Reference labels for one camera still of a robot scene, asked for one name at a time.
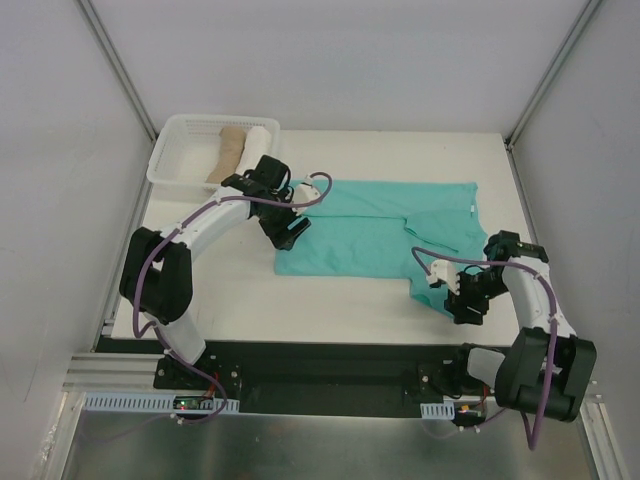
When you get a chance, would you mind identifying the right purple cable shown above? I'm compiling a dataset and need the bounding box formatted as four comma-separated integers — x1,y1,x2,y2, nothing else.
410,245,559,451

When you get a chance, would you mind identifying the white plastic basket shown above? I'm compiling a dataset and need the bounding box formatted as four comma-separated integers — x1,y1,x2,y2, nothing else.
146,114,280,193

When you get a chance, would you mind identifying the white rolled t-shirt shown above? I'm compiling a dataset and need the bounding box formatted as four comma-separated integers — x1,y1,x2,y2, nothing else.
236,126,272,175

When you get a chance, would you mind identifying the aluminium rail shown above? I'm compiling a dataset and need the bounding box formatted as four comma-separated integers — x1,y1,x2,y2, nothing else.
62,349,166,389

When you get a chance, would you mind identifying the aluminium frame post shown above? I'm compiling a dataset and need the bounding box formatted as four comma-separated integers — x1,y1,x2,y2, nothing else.
503,0,604,149
77,0,162,144

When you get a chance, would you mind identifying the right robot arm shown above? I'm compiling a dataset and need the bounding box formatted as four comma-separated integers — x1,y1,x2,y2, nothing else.
444,231,597,422

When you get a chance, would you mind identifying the right aluminium frame post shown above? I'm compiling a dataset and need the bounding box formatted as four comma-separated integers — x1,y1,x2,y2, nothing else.
503,0,604,149

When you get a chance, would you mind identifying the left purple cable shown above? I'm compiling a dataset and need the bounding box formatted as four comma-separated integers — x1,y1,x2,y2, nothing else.
132,171,335,426

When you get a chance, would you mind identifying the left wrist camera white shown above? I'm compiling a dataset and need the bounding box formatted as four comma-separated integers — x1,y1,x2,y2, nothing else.
292,182,321,215

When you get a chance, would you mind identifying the purple cable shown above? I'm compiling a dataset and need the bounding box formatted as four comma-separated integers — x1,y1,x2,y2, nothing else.
410,245,559,451
132,171,335,426

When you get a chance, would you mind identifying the beige rolled t-shirt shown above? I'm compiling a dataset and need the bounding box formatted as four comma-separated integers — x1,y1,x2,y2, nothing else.
206,126,247,184

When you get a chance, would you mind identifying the left white cable duct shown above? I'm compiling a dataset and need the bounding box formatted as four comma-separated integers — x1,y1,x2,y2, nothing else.
84,392,240,415

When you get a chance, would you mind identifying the teal t-shirt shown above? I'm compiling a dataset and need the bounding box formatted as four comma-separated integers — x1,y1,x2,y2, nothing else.
274,180,487,312

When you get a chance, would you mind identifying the right white cable duct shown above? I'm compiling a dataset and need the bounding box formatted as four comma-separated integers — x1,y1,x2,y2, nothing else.
420,401,456,421

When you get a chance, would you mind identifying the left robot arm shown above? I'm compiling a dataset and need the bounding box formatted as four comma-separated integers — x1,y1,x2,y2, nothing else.
119,155,325,389

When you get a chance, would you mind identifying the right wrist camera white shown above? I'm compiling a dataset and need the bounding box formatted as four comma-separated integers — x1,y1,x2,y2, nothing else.
426,259,460,295

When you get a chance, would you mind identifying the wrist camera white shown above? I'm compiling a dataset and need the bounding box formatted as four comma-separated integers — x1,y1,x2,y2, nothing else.
292,182,321,215
426,259,460,295

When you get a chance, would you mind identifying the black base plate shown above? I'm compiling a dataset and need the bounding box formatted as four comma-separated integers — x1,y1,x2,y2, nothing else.
153,341,486,418

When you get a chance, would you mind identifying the white cable duct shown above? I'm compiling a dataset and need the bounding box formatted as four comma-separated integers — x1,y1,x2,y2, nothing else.
420,401,456,421
84,392,240,415

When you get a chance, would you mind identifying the left aluminium frame post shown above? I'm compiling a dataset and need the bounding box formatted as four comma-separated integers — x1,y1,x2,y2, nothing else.
77,0,162,144

